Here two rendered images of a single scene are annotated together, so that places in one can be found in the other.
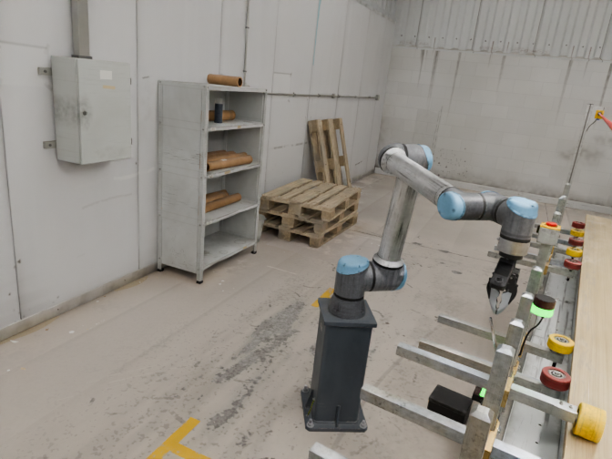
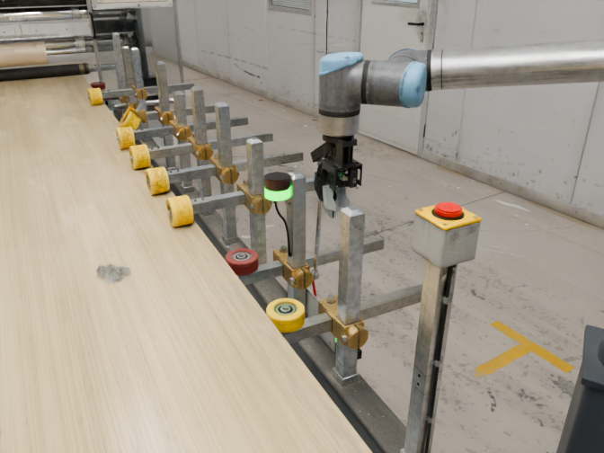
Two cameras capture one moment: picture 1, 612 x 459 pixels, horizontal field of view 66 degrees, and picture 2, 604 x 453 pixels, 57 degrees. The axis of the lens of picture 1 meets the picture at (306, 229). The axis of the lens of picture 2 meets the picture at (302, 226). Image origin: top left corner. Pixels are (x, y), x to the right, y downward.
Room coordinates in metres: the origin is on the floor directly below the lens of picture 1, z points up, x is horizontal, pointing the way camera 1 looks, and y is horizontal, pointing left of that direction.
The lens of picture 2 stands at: (2.00, -1.68, 1.57)
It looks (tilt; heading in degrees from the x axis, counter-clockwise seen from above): 26 degrees down; 124
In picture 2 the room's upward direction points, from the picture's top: straight up
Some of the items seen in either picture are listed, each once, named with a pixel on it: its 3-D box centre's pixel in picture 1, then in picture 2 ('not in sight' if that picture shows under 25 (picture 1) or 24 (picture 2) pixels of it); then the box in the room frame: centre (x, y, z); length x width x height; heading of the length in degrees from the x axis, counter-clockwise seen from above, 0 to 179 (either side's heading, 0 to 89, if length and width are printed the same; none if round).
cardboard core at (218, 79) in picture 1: (224, 80); not in sight; (4.07, 0.80, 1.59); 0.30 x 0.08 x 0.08; 67
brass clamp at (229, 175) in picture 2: (482, 437); (224, 170); (0.87, -0.44, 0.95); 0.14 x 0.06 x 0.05; 151
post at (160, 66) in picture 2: not in sight; (165, 119); (0.23, -0.08, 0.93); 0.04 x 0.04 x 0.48; 61
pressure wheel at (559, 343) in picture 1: (557, 352); (285, 329); (1.44, -0.91, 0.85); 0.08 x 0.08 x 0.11
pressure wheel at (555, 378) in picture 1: (552, 388); (242, 274); (1.22, -0.79, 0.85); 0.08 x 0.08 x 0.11
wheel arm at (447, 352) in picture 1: (484, 367); (311, 260); (1.32, -0.62, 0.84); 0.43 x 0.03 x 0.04; 61
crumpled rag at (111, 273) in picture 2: not in sight; (112, 269); (1.02, -1.01, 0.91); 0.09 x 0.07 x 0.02; 176
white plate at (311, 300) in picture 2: not in sight; (310, 306); (1.36, -0.69, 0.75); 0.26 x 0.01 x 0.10; 151
